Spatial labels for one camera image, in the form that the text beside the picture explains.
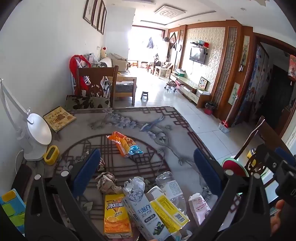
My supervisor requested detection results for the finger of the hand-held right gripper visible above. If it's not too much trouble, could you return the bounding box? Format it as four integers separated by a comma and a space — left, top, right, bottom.
275, 146, 296, 163
254, 144, 281, 173

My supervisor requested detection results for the wooden chair with round carving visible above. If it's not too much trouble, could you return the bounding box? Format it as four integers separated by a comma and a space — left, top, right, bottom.
233, 116, 296, 186

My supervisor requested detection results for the bamboo wall scroll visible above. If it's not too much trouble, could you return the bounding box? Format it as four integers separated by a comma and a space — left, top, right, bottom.
239, 36, 250, 72
228, 82, 240, 105

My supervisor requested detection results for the pink white carton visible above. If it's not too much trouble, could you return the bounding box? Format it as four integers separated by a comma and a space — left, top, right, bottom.
188, 193, 211, 229

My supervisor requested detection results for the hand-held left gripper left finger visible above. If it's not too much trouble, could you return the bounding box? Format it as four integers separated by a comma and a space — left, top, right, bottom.
24, 148, 102, 241

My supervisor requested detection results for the white television cabinet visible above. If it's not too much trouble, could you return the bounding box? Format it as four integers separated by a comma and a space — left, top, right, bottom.
170, 73, 211, 108

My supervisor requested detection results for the red bag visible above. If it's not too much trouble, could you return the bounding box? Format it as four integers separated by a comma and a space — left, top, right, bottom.
69, 55, 92, 95

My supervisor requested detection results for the white bead string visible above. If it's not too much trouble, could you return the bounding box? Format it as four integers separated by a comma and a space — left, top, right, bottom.
240, 126, 259, 153

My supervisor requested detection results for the red waste bin black liner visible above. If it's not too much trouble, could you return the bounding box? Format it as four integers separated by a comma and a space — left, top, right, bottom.
204, 102, 216, 115

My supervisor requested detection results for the red hanging decoration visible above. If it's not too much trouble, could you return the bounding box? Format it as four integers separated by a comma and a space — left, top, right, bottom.
288, 55, 296, 81

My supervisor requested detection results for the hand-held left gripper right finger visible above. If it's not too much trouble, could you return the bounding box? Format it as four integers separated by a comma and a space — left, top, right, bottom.
194, 148, 271, 241

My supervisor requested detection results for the white crumpled paper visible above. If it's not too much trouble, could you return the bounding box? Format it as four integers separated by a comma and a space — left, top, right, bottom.
122, 176, 146, 197

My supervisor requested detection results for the framed wall picture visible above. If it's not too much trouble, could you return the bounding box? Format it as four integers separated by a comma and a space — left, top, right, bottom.
83, 0, 99, 24
101, 7, 107, 35
91, 0, 104, 29
97, 2, 106, 33

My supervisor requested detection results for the orange lion snack bag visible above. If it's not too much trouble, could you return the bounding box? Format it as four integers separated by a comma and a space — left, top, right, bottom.
106, 131, 144, 158

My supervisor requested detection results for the person's right hand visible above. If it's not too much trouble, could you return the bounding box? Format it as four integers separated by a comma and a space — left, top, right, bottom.
270, 199, 285, 234

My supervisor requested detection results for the floral seat cushion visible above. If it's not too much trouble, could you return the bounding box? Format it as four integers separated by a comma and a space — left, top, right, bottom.
65, 95, 111, 110

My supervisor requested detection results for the white desk lamp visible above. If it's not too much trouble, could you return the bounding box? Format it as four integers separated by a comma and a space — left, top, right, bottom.
0, 78, 52, 161

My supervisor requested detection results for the square ceiling light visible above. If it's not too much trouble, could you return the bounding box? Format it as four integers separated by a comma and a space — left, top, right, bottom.
154, 5, 186, 18

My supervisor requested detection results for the orange tea carton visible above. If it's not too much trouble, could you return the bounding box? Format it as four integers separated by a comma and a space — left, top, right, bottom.
104, 194, 133, 238

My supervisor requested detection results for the clear plastic bottle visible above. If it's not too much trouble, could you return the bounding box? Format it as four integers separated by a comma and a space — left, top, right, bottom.
155, 171, 186, 223

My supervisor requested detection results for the brownish paper ball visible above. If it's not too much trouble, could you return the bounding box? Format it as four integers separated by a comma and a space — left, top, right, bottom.
95, 171, 122, 194

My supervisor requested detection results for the white printed paper carton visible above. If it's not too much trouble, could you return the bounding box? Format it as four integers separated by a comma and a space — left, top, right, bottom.
146, 186, 190, 233

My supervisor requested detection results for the wall shelf with items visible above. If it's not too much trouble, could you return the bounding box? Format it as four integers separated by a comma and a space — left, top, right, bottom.
190, 41, 210, 49

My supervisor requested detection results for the round rolling stool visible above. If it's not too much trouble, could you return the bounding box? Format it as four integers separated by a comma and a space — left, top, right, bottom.
165, 80, 177, 92

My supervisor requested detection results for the broom with dustpan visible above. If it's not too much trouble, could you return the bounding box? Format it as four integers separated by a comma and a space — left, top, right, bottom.
218, 91, 241, 132

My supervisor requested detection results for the wooden chair with carved back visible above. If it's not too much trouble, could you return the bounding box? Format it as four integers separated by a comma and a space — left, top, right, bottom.
76, 65, 119, 109

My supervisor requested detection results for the white coffee table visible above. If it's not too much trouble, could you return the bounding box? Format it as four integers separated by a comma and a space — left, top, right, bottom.
154, 65, 173, 78

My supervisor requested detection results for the yellow plastic holder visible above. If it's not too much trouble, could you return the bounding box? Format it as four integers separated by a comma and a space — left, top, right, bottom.
43, 145, 60, 165

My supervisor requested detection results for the yellow picture book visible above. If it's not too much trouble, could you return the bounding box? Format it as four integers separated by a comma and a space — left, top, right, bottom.
43, 106, 77, 133

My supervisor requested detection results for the blue printed door curtain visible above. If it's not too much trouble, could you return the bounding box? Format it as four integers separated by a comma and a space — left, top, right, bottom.
233, 44, 270, 126

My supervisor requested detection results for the white power cable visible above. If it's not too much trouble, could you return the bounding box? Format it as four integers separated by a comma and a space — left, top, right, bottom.
14, 149, 24, 176

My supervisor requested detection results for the wooden sofa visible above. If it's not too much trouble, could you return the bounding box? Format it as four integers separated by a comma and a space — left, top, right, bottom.
99, 53, 137, 106

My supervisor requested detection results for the colourful toy board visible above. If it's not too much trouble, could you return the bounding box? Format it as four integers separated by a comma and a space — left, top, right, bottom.
0, 189, 26, 234

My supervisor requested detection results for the wall television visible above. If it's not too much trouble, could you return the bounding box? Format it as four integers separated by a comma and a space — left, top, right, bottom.
190, 46, 206, 64

